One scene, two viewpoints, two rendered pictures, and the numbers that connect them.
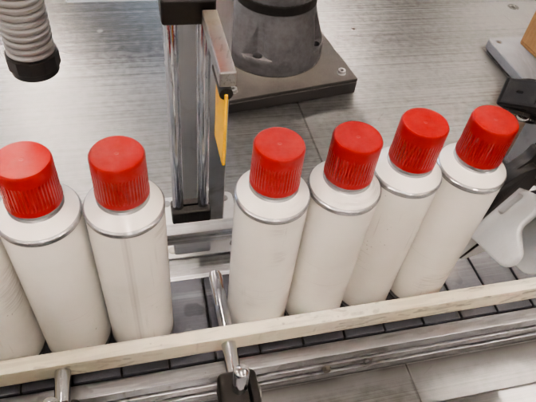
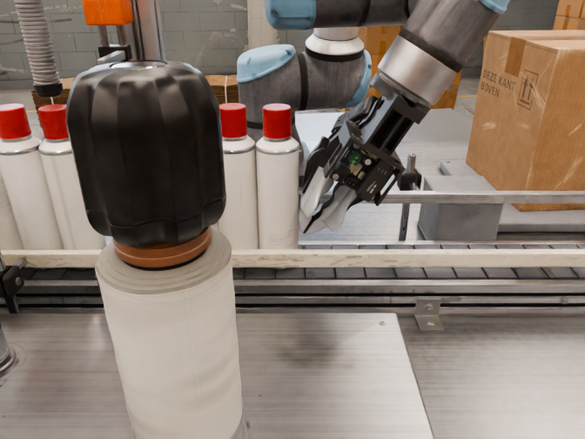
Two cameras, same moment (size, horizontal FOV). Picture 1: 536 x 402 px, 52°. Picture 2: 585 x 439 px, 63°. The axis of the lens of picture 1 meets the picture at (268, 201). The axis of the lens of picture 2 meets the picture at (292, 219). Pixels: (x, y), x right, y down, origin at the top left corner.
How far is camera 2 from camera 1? 0.40 m
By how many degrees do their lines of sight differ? 25
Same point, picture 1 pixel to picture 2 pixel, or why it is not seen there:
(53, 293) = (19, 197)
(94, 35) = not seen: hidden behind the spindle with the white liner
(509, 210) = (317, 185)
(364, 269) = (222, 222)
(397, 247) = (234, 199)
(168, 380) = (86, 284)
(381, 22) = not seen: hidden behind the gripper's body
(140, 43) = not seen: hidden behind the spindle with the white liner
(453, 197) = (260, 160)
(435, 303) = (272, 253)
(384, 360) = (247, 307)
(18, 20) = (36, 60)
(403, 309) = (248, 254)
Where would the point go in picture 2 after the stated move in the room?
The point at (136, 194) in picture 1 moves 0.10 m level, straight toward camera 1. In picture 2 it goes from (60, 130) to (17, 161)
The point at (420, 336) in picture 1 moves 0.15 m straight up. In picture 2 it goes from (268, 284) to (265, 171)
